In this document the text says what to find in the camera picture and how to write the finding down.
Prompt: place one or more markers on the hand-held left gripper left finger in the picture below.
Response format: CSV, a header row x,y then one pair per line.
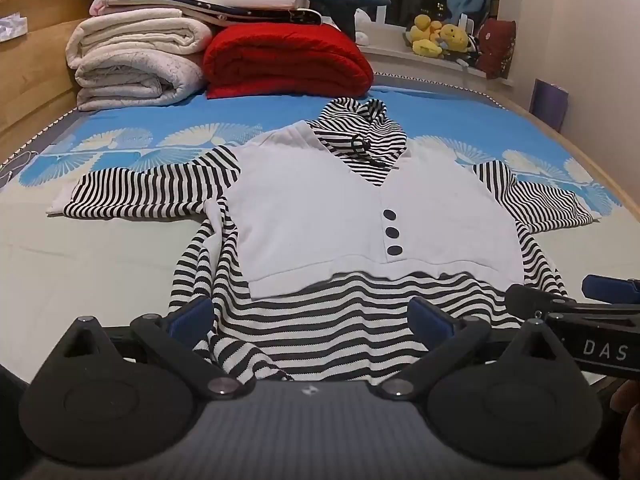
x,y
191,321

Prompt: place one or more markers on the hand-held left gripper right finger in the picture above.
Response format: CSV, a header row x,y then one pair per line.
x,y
429,324

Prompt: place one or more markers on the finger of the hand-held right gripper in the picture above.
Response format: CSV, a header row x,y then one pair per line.
x,y
610,289
540,299

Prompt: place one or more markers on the black white striped hoodie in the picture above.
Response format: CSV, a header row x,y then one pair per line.
x,y
320,210

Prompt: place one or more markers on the person's right hand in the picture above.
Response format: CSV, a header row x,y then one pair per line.
x,y
627,397

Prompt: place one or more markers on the blue fan print bed sheet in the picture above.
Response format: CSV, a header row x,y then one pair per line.
x,y
125,270

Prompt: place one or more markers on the purple box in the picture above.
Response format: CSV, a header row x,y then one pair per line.
x,y
548,102

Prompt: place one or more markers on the dark red plush bag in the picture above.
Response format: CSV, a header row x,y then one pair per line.
x,y
496,47

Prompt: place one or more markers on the white windowsill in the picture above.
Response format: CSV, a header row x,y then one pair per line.
x,y
395,55

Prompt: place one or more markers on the red folded blanket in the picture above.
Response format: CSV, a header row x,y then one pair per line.
x,y
285,62

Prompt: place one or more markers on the yellow plush toy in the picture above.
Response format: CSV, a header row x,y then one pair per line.
x,y
454,36
425,35

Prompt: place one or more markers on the cream folded quilt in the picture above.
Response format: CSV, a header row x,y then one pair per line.
x,y
135,35

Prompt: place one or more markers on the pale tissue box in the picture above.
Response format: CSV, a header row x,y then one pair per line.
x,y
11,29

